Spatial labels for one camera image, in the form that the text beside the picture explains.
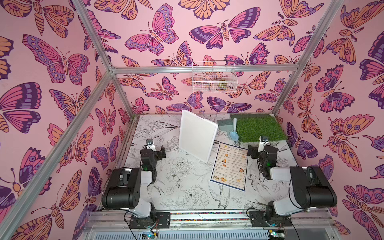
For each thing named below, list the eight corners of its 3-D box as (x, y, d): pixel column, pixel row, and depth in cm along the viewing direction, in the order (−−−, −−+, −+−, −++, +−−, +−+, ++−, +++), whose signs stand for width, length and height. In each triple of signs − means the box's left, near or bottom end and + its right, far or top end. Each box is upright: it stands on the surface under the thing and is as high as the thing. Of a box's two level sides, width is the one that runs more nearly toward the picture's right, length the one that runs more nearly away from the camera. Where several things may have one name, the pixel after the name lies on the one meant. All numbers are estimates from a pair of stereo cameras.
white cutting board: (178, 147, 103) (173, 119, 81) (188, 136, 110) (186, 106, 87) (206, 164, 95) (209, 137, 73) (215, 150, 102) (220, 122, 79)
